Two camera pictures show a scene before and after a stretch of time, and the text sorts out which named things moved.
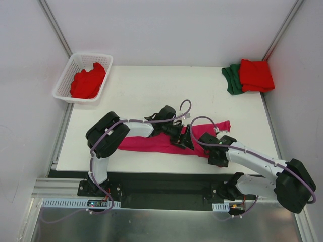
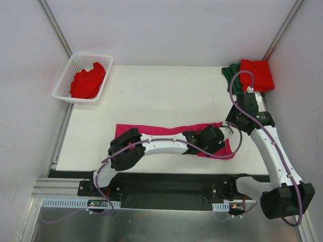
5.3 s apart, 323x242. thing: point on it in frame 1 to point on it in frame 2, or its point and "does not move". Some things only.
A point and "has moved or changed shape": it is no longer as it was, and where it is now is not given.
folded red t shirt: x=255 y=76 does not move
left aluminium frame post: x=55 y=27 does not move
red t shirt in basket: x=86 y=84 does not move
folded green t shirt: x=232 y=74 does not move
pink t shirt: x=189 y=138 has moved or changed shape
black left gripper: x=182 y=136 to x=219 y=136
